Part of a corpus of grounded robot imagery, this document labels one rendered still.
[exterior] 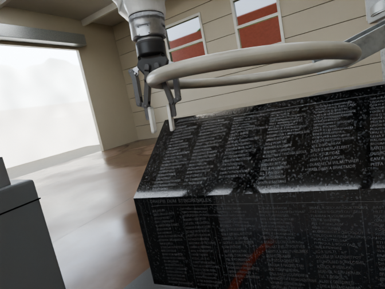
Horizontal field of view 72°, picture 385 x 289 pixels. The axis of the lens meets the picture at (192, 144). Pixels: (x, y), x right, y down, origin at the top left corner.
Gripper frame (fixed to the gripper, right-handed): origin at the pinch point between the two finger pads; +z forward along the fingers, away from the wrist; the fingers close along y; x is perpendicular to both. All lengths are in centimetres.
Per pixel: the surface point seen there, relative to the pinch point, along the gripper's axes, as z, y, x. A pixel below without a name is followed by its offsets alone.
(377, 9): -37, 95, 84
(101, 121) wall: 9, -389, 718
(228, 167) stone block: 17.6, 15.7, 10.8
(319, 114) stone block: 4.6, 42.7, 9.7
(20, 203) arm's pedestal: 17.0, -39.4, -9.2
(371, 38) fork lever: -13, 53, 2
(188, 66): -9.5, 12.1, -21.8
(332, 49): -8.7, 36.2, -20.6
